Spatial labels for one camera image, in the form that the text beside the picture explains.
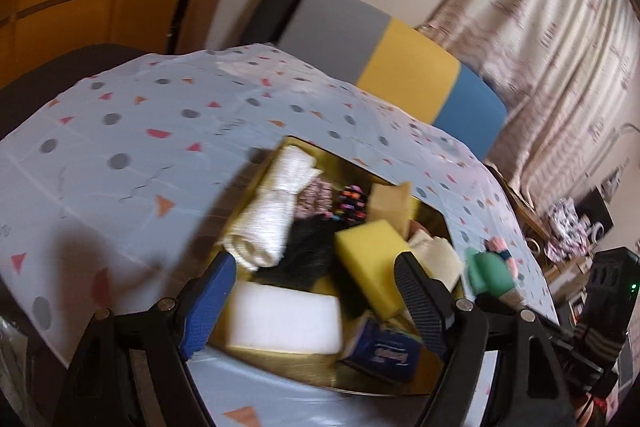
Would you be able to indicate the green and pink toy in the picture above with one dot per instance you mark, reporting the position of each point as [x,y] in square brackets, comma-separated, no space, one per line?
[487,274]

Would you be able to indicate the blue tissue packet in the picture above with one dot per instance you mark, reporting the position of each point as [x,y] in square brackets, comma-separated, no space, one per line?
[385,352]

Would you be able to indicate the cream gauze cloth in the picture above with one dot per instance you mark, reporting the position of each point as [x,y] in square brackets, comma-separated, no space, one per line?
[442,257]

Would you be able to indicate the wooden side table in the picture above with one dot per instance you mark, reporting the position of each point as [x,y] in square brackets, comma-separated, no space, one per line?
[520,207]

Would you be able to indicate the pile of clothes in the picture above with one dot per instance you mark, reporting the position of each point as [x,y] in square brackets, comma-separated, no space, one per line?
[565,222]

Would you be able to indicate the pink rolled towel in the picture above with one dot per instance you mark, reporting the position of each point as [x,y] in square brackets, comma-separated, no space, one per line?
[497,244]

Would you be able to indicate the patterned plastic tablecloth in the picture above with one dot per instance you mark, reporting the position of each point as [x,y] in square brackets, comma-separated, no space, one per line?
[125,117]

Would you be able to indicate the white towel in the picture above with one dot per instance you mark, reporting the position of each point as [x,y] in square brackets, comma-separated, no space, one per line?
[265,222]

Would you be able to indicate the grey yellow blue chair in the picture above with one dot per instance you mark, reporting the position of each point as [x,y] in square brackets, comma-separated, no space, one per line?
[400,67]

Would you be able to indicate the white melamine sponge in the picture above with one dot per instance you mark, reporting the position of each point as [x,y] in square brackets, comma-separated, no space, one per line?
[280,317]

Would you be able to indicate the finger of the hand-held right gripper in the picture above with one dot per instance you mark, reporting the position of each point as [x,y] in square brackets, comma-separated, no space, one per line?
[557,334]

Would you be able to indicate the yellow scouring sponge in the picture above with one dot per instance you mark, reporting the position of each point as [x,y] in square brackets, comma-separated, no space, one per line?
[370,257]

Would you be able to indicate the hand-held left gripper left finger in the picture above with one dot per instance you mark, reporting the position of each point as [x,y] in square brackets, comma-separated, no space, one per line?
[205,307]

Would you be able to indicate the gold tin box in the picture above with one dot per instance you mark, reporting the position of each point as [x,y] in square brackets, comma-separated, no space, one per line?
[300,374]

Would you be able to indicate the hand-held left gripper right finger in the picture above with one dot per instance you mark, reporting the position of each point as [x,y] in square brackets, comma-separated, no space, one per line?
[425,307]

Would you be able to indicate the black screen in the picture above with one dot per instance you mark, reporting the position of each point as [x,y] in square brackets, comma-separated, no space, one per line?
[597,207]

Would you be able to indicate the tan sponge block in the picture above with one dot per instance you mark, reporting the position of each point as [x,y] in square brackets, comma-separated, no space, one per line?
[390,207]

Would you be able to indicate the beige patterned curtain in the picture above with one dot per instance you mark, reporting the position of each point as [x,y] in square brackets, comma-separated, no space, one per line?
[550,32]

